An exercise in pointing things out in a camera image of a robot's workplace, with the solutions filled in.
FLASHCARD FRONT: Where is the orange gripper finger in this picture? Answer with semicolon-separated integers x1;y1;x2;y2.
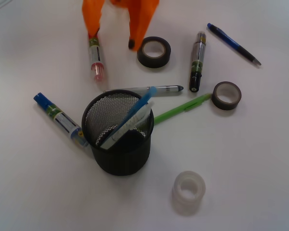
82;0;105;36
128;0;159;51

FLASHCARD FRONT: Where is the light blue pen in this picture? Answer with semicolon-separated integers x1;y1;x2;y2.
108;88;156;137

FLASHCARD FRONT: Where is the silver pen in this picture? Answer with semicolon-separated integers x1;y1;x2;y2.
103;85;184;97

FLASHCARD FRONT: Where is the white clear pen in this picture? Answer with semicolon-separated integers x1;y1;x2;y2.
100;102;154;150

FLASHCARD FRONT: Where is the green mechanical pencil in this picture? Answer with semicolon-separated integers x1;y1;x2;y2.
154;93;211;125

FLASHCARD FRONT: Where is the dark blue ballpoint pen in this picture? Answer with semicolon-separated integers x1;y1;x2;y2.
207;23;262;66

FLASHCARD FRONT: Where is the black mesh pen holder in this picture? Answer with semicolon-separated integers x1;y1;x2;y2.
81;90;154;176

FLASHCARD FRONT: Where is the large black tape roll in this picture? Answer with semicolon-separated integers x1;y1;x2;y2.
137;37;171;68

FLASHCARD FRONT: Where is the red cap marker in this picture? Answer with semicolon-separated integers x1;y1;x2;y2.
88;34;105;82

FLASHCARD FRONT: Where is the black cap marker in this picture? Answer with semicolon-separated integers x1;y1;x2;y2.
189;31;206;92

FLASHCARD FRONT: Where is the blue cap marker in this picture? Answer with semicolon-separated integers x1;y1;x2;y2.
34;92;88;148

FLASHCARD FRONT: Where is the small brown tape roll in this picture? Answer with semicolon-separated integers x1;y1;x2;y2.
211;81;242;111

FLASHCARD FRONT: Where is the clear tape roll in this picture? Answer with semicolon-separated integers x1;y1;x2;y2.
171;171;206;216

